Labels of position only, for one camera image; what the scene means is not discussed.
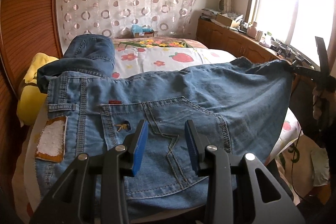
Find wooden side cabinet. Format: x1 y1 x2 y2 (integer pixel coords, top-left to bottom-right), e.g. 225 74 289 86
196 18 283 64

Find open cardboard box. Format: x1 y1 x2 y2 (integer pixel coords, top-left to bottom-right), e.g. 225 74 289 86
215 12 242 28

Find folded dark blue jeans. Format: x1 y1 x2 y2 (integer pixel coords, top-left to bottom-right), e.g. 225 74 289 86
37 34 115 94

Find floral bed blanket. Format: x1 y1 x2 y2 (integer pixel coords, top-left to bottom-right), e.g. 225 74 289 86
112 37 207 51

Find black cable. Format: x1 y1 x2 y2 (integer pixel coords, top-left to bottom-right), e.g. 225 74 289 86
287 129 306 204

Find light blue denim jeans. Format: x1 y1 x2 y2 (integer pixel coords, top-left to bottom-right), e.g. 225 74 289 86
35 57 292 221

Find white strawberry print sheet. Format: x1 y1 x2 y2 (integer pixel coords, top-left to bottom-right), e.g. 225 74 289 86
11 47 302 223

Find pink bottle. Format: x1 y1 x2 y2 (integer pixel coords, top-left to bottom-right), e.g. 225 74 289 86
247 21 257 39

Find window with wooden frame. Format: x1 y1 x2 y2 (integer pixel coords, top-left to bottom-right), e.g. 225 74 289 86
249 0 335 65

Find person's right hand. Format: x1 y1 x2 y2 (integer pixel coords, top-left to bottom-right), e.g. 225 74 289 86
313 87 326 120

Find blue item in cardboard box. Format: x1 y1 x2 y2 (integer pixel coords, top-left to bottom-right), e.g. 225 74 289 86
131 24 155 38

